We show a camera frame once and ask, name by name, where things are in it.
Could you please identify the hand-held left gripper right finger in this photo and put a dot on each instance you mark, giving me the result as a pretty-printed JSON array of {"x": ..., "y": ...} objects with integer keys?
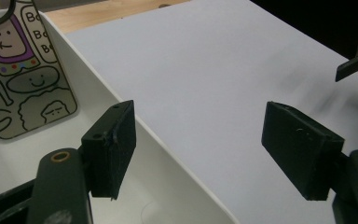
[{"x": 301, "y": 152}]

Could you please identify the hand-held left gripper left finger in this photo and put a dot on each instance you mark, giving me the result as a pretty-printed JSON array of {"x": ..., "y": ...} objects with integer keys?
[{"x": 112, "y": 149}]

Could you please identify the white plastic bin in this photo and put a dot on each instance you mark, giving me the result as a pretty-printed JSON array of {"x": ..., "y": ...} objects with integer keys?
[{"x": 155, "y": 193}]

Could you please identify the cartoon print phone case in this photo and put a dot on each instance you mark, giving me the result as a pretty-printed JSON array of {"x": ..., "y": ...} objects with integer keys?
[{"x": 28, "y": 93}]

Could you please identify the white table mat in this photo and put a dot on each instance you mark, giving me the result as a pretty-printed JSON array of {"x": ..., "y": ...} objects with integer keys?
[{"x": 199, "y": 77}]

